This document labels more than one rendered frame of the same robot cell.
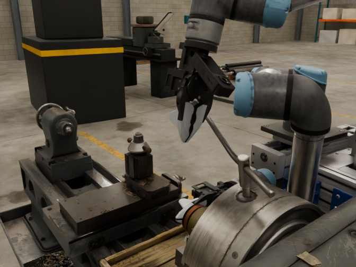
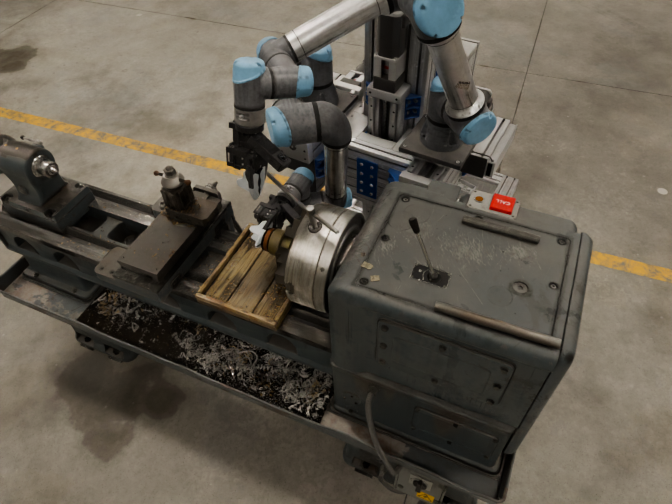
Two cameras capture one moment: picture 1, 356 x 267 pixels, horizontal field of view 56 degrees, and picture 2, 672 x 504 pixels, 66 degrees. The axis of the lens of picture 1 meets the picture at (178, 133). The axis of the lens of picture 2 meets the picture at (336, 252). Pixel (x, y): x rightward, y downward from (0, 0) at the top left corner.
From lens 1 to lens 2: 0.82 m
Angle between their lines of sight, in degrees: 37
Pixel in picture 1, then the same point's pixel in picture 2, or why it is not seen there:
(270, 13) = (301, 93)
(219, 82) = (281, 163)
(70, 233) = (151, 284)
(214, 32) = (261, 118)
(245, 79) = (280, 120)
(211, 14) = (256, 106)
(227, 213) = (307, 244)
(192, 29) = (243, 120)
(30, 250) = (69, 306)
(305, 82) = (328, 113)
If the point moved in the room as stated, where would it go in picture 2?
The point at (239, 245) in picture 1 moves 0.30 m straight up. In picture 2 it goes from (323, 263) to (316, 178)
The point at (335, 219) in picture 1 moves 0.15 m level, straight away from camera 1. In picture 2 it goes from (373, 230) to (369, 192)
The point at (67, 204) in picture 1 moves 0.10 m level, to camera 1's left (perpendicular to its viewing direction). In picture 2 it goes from (128, 260) to (98, 272)
